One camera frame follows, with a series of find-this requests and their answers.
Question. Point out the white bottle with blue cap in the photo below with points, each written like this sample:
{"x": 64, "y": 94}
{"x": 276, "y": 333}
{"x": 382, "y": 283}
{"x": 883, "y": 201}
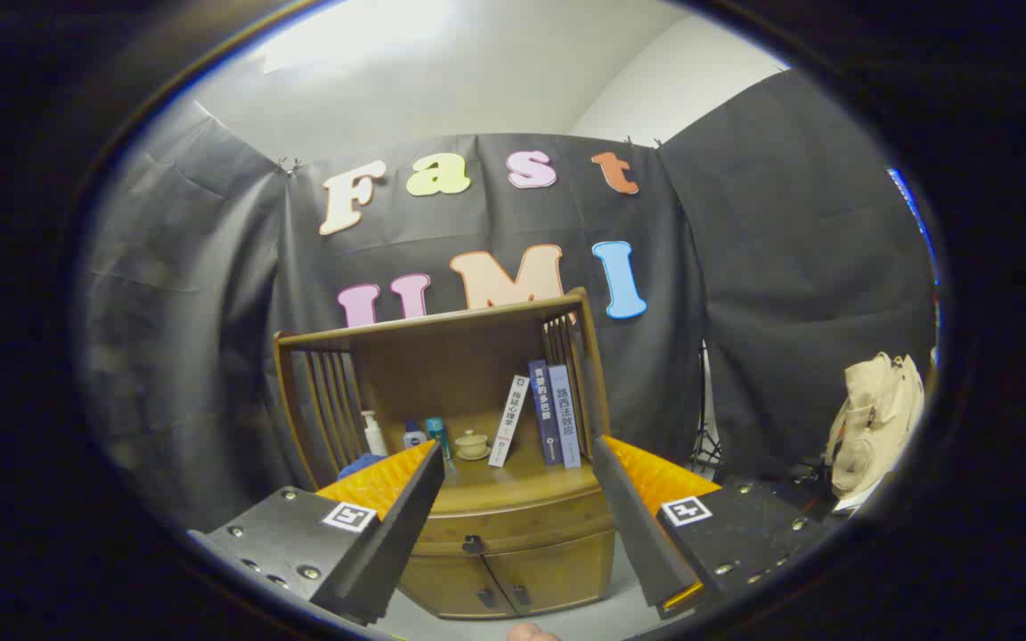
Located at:
{"x": 414, "y": 438}

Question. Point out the wooden drawer with black knob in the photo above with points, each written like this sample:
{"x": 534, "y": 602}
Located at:
{"x": 531, "y": 525}

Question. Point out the clear blue bottle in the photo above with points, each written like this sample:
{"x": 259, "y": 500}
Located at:
{"x": 435, "y": 432}

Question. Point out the white book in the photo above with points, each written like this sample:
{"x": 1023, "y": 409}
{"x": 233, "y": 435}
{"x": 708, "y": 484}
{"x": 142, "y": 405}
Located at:
{"x": 508, "y": 423}

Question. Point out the blue rolled towel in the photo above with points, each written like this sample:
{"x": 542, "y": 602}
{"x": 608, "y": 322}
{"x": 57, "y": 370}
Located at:
{"x": 360, "y": 465}

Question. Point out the wooden cabinet with shelf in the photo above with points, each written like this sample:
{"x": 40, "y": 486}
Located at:
{"x": 442, "y": 356}

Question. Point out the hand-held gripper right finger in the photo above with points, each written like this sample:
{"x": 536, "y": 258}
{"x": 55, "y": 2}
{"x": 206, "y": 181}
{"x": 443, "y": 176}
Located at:
{"x": 638, "y": 525}

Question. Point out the beige backpack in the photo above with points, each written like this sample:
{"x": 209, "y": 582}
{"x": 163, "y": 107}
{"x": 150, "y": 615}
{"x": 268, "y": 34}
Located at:
{"x": 874, "y": 418}

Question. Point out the white pump bottle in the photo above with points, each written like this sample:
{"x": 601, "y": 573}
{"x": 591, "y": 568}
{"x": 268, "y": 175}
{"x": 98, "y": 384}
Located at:
{"x": 375, "y": 441}

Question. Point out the black tripod stand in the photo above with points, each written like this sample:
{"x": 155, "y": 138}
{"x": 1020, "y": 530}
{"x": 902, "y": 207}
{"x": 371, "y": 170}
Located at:
{"x": 705, "y": 427}

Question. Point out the wooden countertop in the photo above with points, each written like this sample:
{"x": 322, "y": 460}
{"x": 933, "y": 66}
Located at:
{"x": 522, "y": 485}

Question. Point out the pale grey-blue book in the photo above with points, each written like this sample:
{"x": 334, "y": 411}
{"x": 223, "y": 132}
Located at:
{"x": 565, "y": 418}

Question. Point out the wooden cabinet door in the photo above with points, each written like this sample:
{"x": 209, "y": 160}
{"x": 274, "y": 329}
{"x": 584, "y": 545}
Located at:
{"x": 566, "y": 570}
{"x": 451, "y": 583}

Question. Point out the beige lidded tea cup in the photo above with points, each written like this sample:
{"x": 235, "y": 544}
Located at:
{"x": 472, "y": 444}

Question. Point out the dark blue book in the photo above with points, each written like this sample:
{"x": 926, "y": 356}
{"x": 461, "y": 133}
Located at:
{"x": 544, "y": 409}

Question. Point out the black backdrop cloth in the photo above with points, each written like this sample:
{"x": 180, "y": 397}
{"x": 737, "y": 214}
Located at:
{"x": 789, "y": 267}

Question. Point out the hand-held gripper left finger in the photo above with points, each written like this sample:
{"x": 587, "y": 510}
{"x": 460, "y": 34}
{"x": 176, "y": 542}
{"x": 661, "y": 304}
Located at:
{"x": 406, "y": 525}

